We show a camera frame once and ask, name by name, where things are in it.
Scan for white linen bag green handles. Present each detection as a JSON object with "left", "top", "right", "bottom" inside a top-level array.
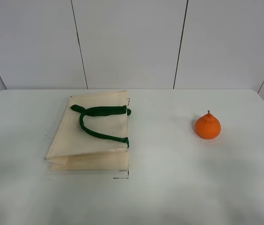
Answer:
[{"left": 44, "top": 90, "right": 131, "bottom": 171}]

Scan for orange with stem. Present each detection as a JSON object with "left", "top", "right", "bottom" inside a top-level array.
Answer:
[{"left": 194, "top": 111, "right": 221, "bottom": 139}]

